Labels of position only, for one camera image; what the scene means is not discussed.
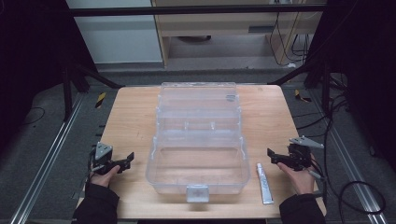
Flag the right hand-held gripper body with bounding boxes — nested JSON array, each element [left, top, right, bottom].
[[271, 135, 325, 172]]

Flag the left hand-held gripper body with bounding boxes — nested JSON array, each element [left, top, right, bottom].
[[91, 141, 131, 175]]

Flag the silver ointment tube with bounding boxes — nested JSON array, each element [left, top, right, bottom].
[[256, 162, 275, 205]]

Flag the clear plastic storage box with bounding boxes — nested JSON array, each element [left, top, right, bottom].
[[145, 81, 251, 203]]

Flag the person's left hand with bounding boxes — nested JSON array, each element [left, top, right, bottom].
[[90, 164, 121, 189]]

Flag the person's right hand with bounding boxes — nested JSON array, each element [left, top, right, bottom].
[[276, 154, 318, 196]]

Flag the yellow black floor tape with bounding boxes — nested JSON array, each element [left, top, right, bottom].
[[294, 89, 312, 104], [94, 91, 107, 109]]

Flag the black metal stand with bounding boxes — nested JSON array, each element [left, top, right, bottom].
[[61, 61, 125, 123], [267, 59, 332, 115]]

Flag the white cabinet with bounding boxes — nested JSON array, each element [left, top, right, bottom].
[[64, 0, 164, 65]]

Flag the wooden cabinet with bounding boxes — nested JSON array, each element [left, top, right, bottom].
[[150, 0, 325, 67]]

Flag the black horizontal bar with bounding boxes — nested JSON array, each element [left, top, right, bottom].
[[68, 4, 328, 18]]

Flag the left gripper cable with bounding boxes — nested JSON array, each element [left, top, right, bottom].
[[84, 148, 106, 189]]

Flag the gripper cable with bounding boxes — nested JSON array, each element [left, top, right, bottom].
[[307, 102, 387, 216], [84, 148, 106, 189]]

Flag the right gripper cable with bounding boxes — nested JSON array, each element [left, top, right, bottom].
[[307, 102, 387, 216]]

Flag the aluminium floor rail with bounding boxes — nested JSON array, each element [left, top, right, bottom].
[[9, 92, 86, 224], [311, 90, 390, 224]]

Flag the bundle of black cables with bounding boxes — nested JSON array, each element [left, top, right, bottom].
[[268, 12, 312, 67]]

